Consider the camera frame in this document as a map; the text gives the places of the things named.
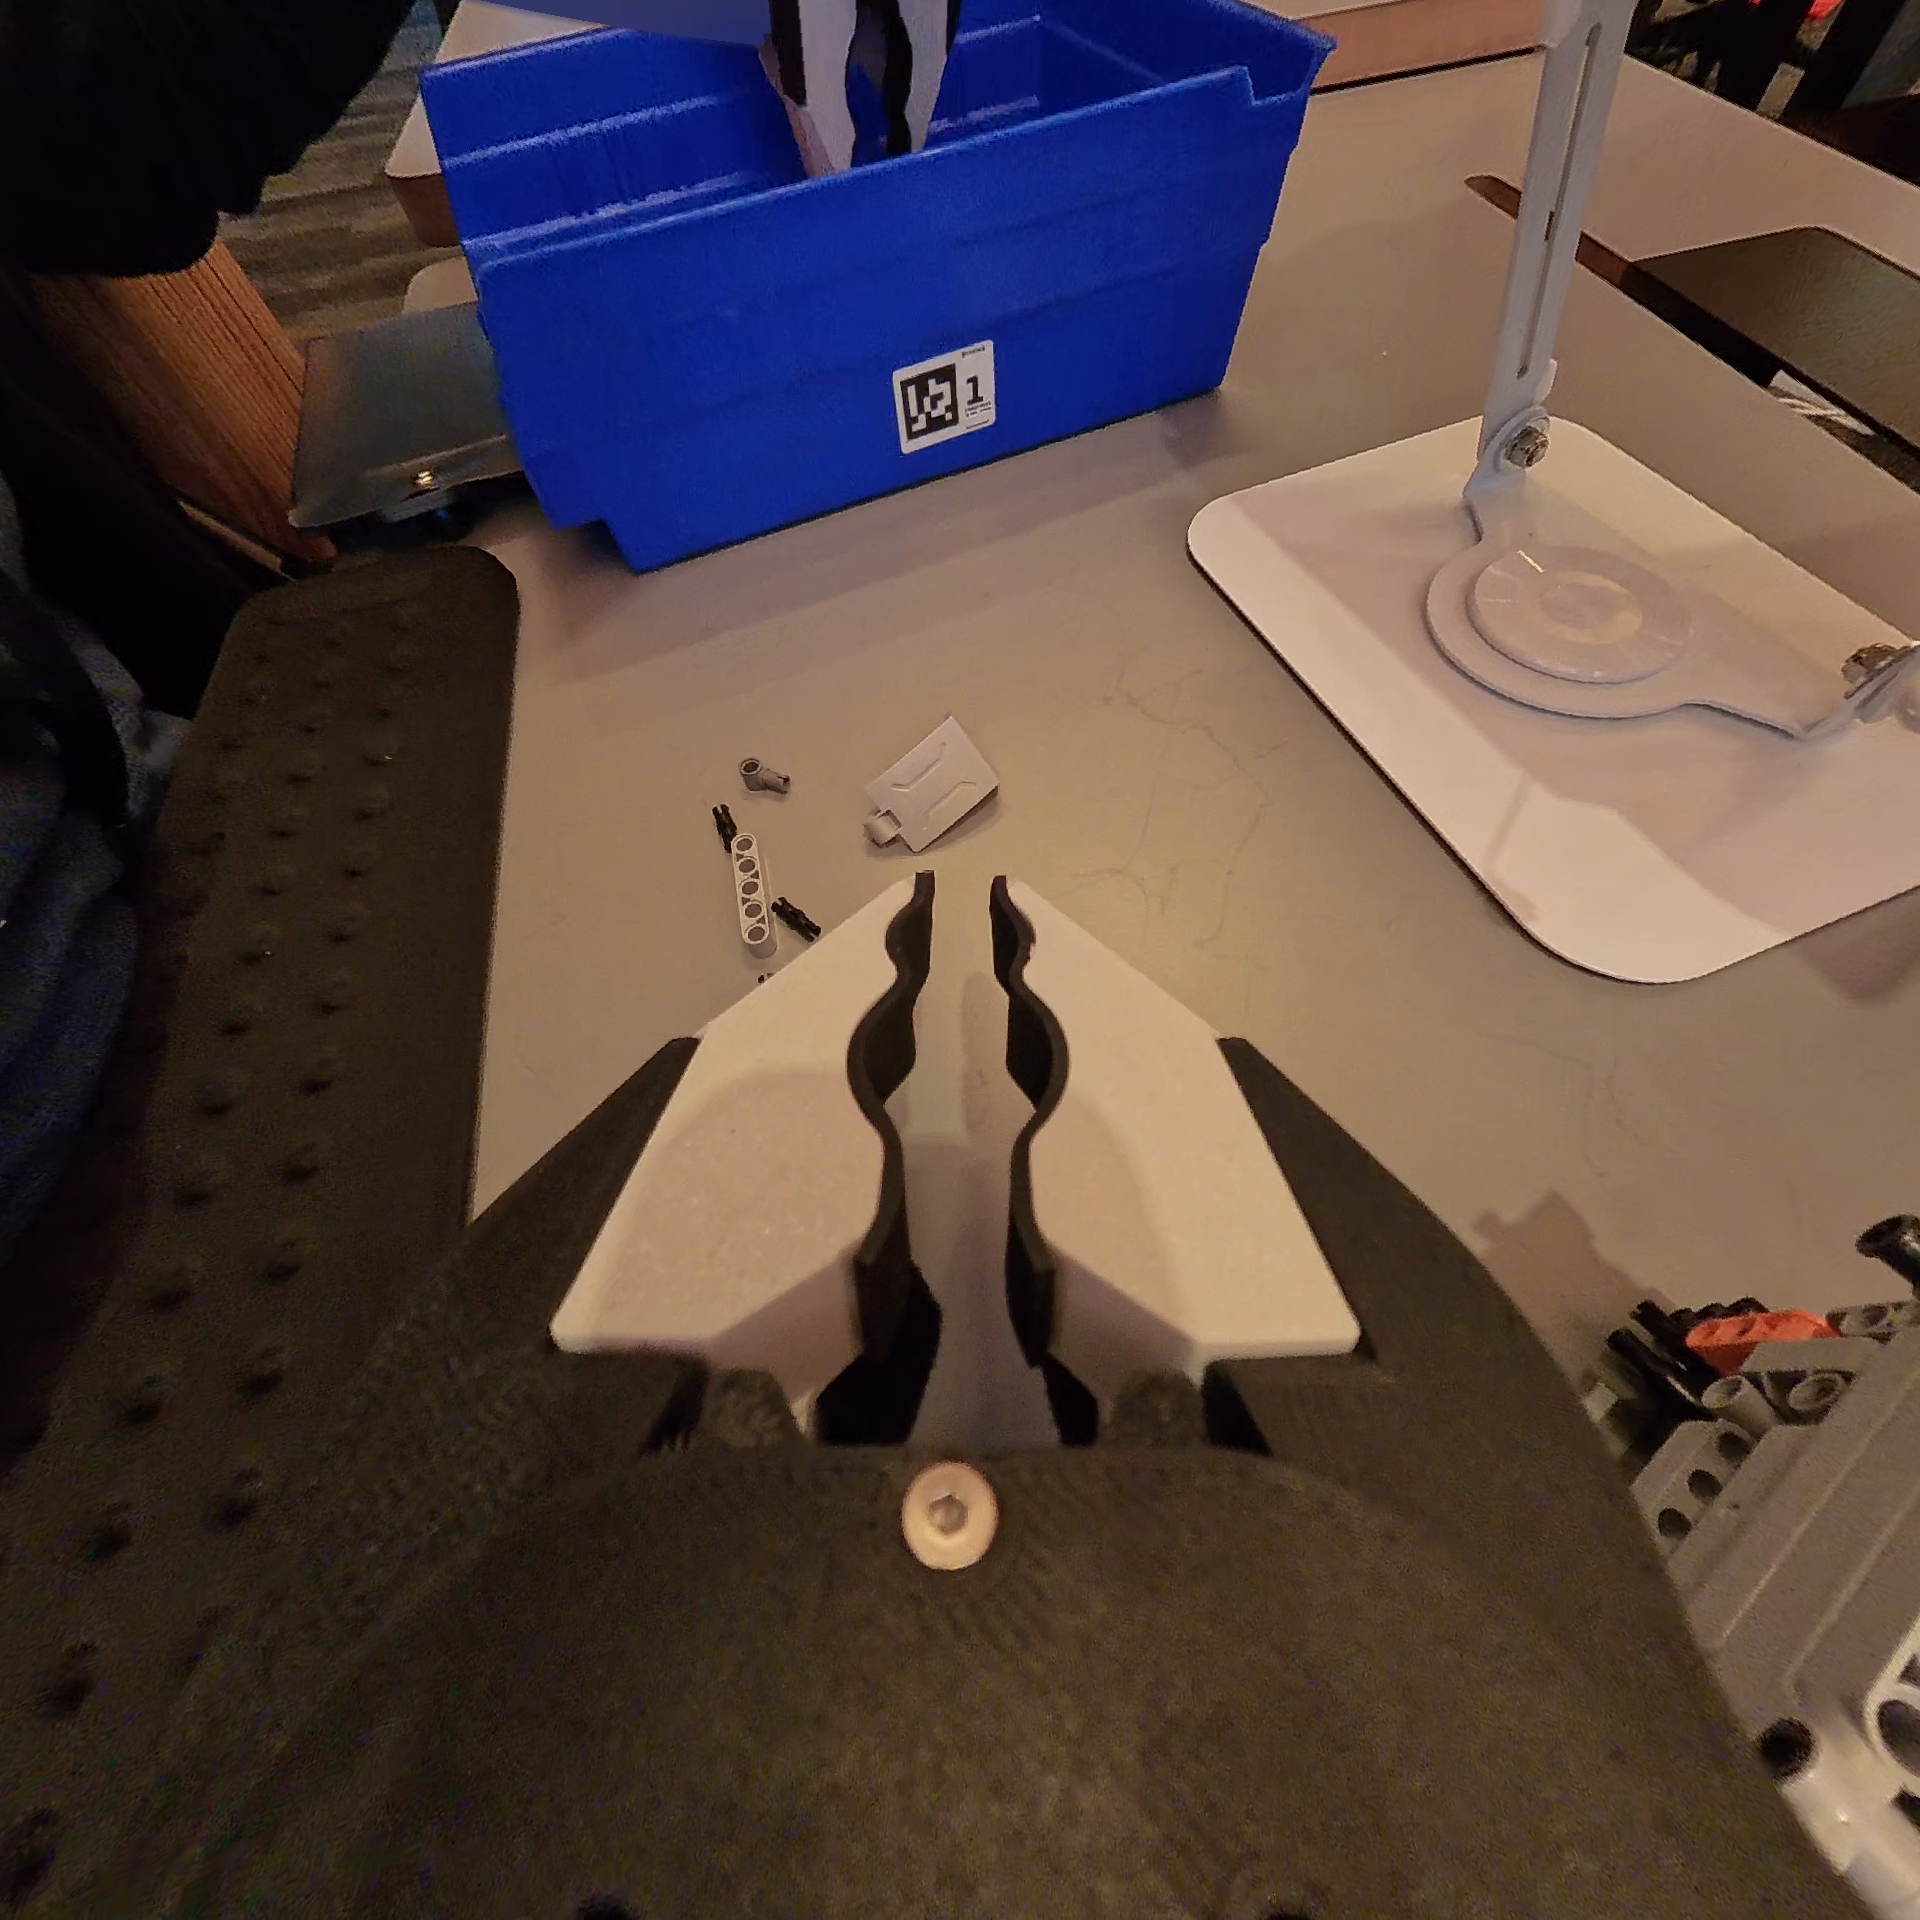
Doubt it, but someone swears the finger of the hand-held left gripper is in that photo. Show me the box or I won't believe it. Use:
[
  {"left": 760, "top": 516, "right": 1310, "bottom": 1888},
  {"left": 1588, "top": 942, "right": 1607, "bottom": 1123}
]
[
  {"left": 754, "top": 0, "right": 860, "bottom": 180},
  {"left": 848, "top": 0, "right": 964, "bottom": 160}
]

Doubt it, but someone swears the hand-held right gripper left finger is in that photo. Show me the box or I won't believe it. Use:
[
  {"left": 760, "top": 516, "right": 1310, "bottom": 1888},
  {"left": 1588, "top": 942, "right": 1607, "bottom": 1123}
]
[{"left": 550, "top": 871, "right": 943, "bottom": 1430}]

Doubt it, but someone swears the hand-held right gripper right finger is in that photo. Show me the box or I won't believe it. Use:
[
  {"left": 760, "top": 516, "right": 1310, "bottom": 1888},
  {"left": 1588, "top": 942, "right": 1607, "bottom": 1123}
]
[{"left": 988, "top": 872, "right": 1364, "bottom": 1430}]

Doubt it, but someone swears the blue plastic bin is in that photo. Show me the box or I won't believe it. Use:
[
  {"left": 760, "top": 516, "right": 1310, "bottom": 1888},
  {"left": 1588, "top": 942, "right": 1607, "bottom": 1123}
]
[{"left": 422, "top": 0, "right": 1337, "bottom": 575}]

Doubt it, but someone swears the white printed tag label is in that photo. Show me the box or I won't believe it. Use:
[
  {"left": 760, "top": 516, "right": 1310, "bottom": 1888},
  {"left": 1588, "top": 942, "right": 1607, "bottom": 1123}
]
[{"left": 891, "top": 340, "right": 1000, "bottom": 458}]

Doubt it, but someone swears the grey curved toy panel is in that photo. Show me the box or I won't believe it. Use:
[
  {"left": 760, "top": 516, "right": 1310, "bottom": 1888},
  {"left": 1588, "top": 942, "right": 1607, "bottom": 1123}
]
[{"left": 862, "top": 716, "right": 1003, "bottom": 854}]

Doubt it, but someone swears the black dimpled pad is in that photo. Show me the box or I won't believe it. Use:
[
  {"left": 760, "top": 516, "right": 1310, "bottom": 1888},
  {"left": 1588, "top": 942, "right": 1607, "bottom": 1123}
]
[{"left": 0, "top": 547, "right": 519, "bottom": 1802}]

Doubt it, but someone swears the metal plate with caster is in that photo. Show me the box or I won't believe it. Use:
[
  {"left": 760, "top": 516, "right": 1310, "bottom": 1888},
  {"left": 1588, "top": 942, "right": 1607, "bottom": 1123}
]
[{"left": 288, "top": 323, "right": 529, "bottom": 531}]

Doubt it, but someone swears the white desk stand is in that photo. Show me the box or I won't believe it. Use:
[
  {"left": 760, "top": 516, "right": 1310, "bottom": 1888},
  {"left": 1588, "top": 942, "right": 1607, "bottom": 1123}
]
[{"left": 1188, "top": 0, "right": 1920, "bottom": 984}]

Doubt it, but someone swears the grey toy building model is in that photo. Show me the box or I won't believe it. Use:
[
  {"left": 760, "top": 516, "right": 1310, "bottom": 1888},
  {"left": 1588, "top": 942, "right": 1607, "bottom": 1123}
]
[{"left": 1592, "top": 1215, "right": 1920, "bottom": 1920}]

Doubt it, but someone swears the ribbed wooden cabinet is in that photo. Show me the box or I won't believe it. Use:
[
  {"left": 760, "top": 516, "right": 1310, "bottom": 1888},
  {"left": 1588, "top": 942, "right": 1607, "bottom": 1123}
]
[{"left": 31, "top": 240, "right": 338, "bottom": 571}]

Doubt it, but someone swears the dark flat panel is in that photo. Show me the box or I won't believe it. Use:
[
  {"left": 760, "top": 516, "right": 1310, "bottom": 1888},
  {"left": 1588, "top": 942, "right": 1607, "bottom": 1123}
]
[{"left": 1467, "top": 176, "right": 1920, "bottom": 453}]

